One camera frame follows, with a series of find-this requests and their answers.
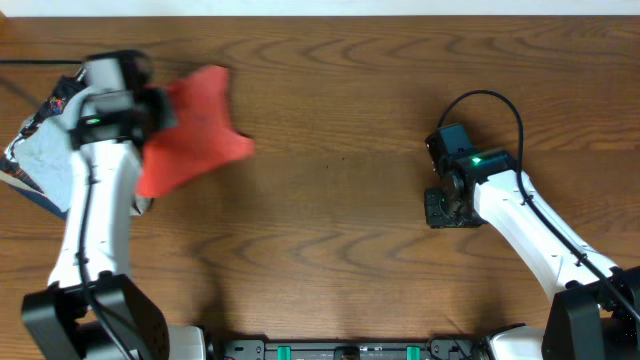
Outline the red printed t-shirt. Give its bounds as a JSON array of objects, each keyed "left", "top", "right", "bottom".
[{"left": 136, "top": 65, "right": 255, "bottom": 198}]

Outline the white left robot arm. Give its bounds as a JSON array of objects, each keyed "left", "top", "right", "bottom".
[{"left": 21, "top": 87, "right": 211, "bottom": 360}]

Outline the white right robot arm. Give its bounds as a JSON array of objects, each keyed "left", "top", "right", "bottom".
[{"left": 424, "top": 168, "right": 639, "bottom": 360}]

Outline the black printed folded garment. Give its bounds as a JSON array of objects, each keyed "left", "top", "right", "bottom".
[{"left": 1, "top": 67, "right": 86, "bottom": 177}]

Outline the light blue folded shirt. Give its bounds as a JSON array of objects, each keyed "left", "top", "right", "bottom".
[{"left": 13, "top": 87, "right": 93, "bottom": 212}]

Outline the navy folded garment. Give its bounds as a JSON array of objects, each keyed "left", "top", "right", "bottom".
[{"left": 10, "top": 185, "right": 67, "bottom": 220}]

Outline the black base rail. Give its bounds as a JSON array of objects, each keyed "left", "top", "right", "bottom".
[{"left": 222, "top": 337, "right": 486, "bottom": 360}]

